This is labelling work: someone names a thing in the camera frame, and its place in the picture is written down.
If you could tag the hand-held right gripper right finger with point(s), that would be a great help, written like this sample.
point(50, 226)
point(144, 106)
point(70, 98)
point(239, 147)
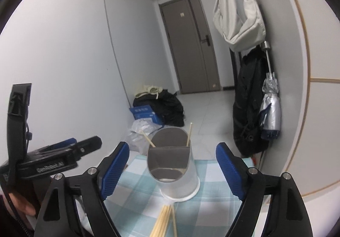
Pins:
point(228, 170)

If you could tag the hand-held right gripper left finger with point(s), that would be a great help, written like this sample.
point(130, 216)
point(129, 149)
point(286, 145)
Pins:
point(114, 170)

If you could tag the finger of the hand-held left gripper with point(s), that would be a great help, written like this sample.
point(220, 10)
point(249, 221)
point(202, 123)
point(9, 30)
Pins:
point(89, 145)

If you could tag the grey chopstick holder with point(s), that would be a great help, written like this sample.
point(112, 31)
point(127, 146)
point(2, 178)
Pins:
point(172, 176)

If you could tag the person's left hand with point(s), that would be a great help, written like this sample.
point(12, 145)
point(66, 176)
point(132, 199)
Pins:
point(24, 205)

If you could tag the blue checkered tablecloth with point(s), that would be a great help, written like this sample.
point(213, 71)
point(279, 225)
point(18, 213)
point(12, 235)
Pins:
point(212, 213)

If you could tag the clear plastic bag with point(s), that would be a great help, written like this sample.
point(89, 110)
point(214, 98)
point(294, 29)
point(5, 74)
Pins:
point(140, 130)

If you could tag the blue cardboard box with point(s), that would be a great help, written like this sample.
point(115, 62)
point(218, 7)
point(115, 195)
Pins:
point(142, 112)

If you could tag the black hanging jacket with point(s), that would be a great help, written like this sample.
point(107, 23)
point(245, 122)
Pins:
point(247, 109)

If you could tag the person's dark zip jacket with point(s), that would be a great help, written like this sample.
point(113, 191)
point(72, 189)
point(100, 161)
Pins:
point(10, 223)

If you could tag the silver folded umbrella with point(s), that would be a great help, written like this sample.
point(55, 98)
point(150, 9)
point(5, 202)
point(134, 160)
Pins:
point(271, 109)

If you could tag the beige cloth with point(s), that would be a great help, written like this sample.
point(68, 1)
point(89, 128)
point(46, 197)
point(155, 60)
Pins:
point(148, 90)

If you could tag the black bag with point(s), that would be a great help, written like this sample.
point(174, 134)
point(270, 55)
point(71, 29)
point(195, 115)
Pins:
point(170, 109)

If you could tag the grey door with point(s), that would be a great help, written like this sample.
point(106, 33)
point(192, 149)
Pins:
point(186, 53)

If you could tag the white hanging bag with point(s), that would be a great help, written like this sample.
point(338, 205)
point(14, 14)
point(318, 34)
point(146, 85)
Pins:
point(233, 19)

